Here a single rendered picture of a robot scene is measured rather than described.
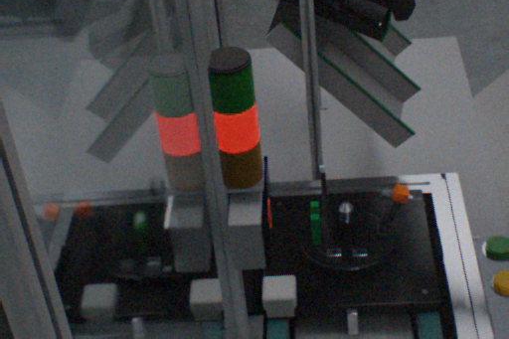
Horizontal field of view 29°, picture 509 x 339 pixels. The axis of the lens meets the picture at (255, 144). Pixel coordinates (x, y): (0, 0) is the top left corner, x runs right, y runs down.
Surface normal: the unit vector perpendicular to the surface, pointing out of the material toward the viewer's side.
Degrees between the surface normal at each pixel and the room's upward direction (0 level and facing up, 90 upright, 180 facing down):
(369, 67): 90
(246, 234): 90
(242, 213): 0
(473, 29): 0
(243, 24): 0
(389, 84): 90
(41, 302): 90
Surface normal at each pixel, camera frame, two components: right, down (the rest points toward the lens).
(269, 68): -0.09, -0.80
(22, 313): -0.03, 0.60
